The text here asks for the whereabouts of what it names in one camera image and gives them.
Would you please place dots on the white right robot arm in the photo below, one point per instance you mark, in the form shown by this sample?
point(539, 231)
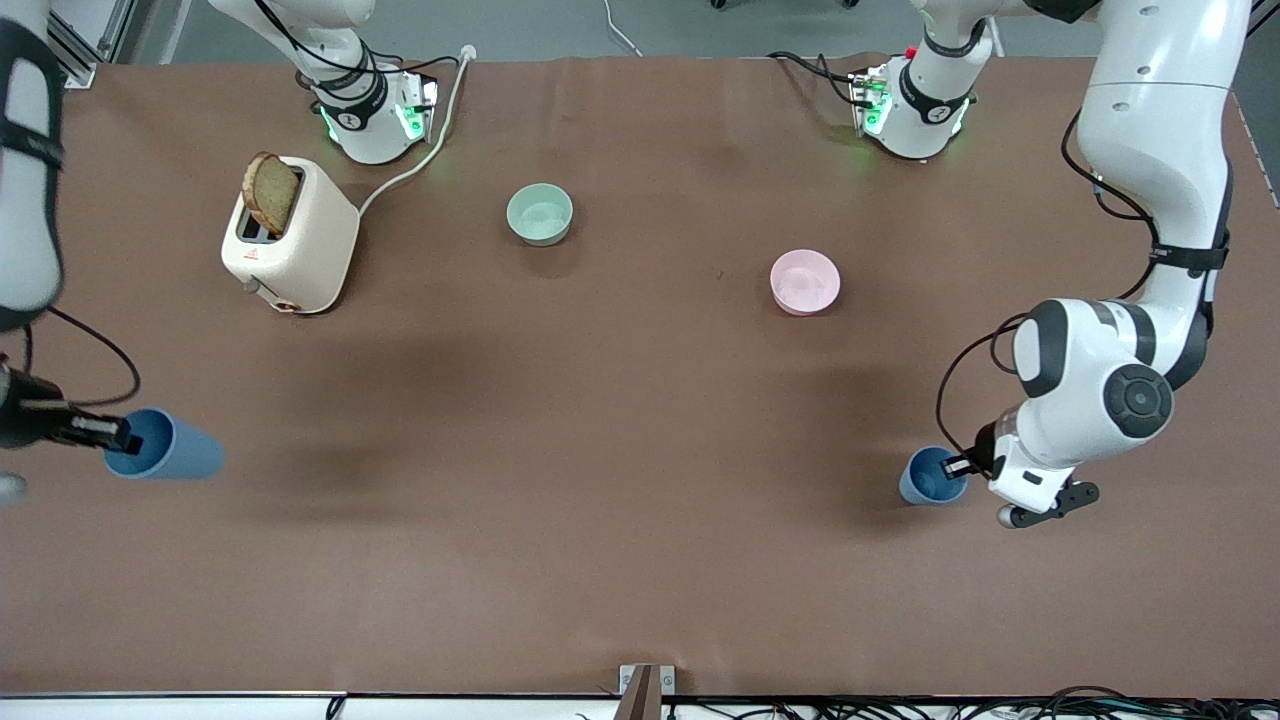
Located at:
point(25, 230)

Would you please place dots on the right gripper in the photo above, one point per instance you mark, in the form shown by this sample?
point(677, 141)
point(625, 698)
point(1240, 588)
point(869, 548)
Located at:
point(22, 421)

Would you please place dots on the cream white toaster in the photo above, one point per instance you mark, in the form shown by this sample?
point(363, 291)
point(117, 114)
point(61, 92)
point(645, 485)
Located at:
point(305, 250)

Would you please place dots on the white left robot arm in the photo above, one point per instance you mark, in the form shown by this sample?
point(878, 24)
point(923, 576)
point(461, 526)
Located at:
point(1150, 120)

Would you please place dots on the grey metal mounting bracket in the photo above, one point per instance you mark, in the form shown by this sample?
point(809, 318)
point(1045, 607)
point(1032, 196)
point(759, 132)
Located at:
point(630, 680)

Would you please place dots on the white table edge rail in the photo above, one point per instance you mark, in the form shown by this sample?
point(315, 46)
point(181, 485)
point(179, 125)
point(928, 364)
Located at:
point(150, 708)

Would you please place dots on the blue ribbed plastic cup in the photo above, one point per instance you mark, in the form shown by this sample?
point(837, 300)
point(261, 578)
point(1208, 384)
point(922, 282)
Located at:
point(925, 480)
point(185, 452)

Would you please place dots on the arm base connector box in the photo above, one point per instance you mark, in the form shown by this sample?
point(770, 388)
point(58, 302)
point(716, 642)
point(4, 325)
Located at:
point(870, 100)
point(418, 108)

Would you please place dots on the mint green bowl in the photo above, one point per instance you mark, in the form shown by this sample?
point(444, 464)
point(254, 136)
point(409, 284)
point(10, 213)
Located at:
point(540, 214)

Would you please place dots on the aluminium frame profile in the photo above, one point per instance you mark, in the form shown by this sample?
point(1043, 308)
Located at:
point(75, 50)

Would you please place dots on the pale pink bowl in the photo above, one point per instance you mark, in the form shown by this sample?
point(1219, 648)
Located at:
point(805, 281)

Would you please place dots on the black chair base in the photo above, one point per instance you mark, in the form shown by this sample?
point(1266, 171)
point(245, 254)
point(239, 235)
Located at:
point(780, 3)

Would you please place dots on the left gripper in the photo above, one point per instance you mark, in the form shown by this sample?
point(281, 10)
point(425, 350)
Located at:
point(983, 446)

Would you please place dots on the brown bread slice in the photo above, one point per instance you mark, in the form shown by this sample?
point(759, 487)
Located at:
point(272, 192)

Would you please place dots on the brown table cover sheet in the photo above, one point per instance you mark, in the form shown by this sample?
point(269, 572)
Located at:
point(640, 450)

